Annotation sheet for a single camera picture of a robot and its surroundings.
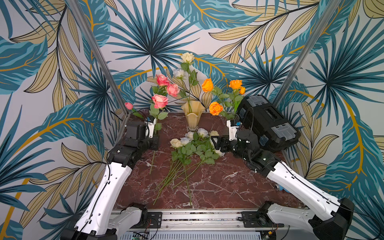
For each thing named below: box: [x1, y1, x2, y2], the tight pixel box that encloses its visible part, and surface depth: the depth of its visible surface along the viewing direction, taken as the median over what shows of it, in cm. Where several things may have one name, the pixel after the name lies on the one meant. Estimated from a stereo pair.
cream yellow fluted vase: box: [181, 100, 206, 132], surface depth 99 cm
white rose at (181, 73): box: [173, 68, 192, 114], surface depth 94 cm
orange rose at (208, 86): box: [202, 78, 230, 102], surface depth 78 cm
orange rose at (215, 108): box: [209, 101, 224, 116], surface depth 76 cm
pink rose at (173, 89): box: [166, 83, 180, 97], surface depth 75 cm
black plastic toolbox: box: [236, 94, 301, 153], surface depth 95 cm
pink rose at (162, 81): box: [151, 73, 170, 96], surface depth 76 cm
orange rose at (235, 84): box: [224, 79, 244, 114], surface depth 88 cm
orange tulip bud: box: [234, 86, 246, 115], surface depth 89 cm
